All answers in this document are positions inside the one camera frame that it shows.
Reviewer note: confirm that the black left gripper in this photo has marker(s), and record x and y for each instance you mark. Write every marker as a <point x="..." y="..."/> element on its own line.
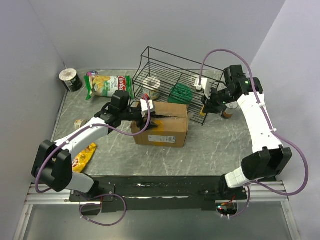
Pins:
<point x="140" y="123"/>

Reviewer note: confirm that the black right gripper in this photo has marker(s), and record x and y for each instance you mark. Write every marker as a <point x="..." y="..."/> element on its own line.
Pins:
<point x="209" y="106"/>

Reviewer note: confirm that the brown cardboard express box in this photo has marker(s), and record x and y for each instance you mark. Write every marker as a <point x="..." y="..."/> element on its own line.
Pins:
<point x="172" y="126"/>

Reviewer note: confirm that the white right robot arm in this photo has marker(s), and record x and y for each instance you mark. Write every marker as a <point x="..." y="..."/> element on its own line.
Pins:
<point x="269" y="156"/>

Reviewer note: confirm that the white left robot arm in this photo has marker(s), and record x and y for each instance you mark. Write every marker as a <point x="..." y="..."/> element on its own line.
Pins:
<point x="53" y="162"/>

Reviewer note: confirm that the silver top tin can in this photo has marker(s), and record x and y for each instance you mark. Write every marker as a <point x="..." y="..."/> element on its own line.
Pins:
<point x="228" y="110"/>

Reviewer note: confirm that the white lid can in rack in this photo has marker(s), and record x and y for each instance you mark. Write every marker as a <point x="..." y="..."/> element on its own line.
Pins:
<point x="151" y="87"/>

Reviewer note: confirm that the green lid jar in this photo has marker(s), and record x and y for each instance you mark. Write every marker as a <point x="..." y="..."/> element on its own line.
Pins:
<point x="180" y="94"/>

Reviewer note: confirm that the green white chips bag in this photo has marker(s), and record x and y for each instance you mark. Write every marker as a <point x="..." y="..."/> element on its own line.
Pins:
<point x="106" y="86"/>

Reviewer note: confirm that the yellow chips bag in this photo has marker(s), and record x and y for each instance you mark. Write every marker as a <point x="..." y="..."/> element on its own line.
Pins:
<point x="80" y="162"/>

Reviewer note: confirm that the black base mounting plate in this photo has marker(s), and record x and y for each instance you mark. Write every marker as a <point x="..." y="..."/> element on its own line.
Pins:
<point x="138" y="193"/>

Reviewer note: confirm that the black can white lid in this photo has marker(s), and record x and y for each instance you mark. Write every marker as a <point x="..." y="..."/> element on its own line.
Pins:
<point x="70" y="79"/>

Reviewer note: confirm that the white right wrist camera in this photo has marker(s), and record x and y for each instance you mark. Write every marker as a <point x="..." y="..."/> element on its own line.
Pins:
<point x="204" y="85"/>

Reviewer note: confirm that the black wire basket rack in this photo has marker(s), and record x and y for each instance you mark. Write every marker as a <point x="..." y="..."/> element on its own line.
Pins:
<point x="171" y="70"/>

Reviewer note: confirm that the aluminium rail frame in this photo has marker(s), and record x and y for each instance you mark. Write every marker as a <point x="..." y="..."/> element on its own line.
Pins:
<point x="258" y="194"/>

